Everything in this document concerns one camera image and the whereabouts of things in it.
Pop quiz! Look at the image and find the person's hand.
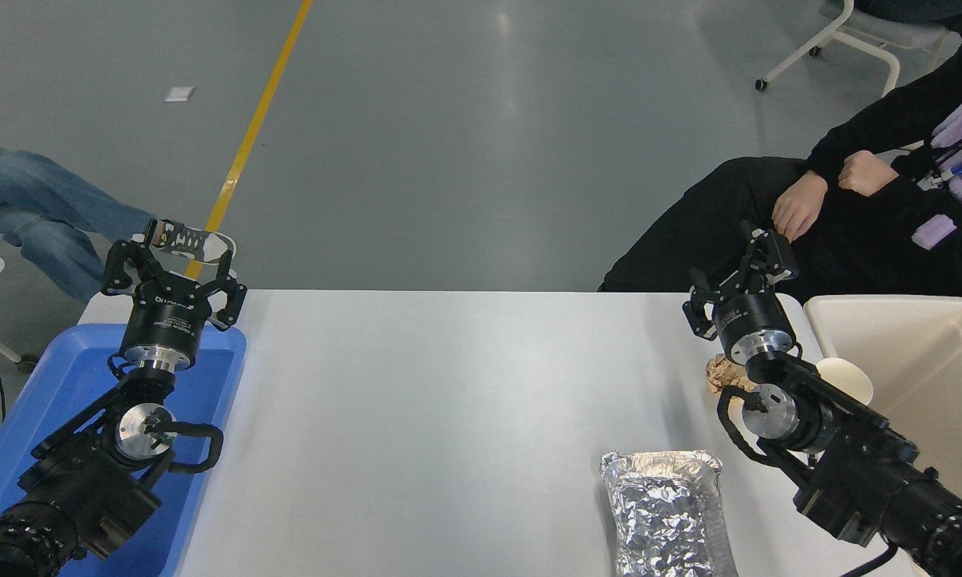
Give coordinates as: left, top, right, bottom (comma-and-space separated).
838, 151, 900, 198
771, 171, 828, 243

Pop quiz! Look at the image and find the white paper cup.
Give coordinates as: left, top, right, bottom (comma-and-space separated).
815, 357, 874, 406

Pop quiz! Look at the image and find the silver foil tray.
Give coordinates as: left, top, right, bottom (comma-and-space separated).
600, 450, 739, 577

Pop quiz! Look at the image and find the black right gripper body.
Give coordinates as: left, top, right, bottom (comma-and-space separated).
713, 290, 795, 350

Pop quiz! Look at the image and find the person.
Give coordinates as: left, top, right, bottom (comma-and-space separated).
0, 140, 239, 304
598, 36, 962, 307

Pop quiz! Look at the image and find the crumpled tan paper ball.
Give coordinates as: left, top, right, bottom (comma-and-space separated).
705, 355, 750, 395

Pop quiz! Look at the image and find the white wheeled chair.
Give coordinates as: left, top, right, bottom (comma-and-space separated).
755, 0, 962, 97

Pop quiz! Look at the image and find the blue plastic tray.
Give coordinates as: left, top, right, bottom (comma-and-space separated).
0, 323, 248, 577

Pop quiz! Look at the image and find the large pale plastic bin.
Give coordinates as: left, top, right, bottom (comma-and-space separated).
803, 295, 962, 518

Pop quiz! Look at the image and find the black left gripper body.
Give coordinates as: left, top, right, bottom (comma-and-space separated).
122, 276, 214, 357

